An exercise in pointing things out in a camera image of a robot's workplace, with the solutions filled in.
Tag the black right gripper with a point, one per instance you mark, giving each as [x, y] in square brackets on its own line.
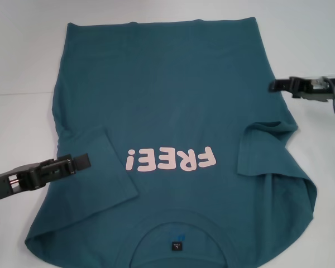
[304, 92]

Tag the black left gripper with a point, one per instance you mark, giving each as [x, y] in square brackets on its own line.
[5, 184]

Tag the teal T-shirt pink FREE print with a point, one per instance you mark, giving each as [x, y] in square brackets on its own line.
[167, 97]

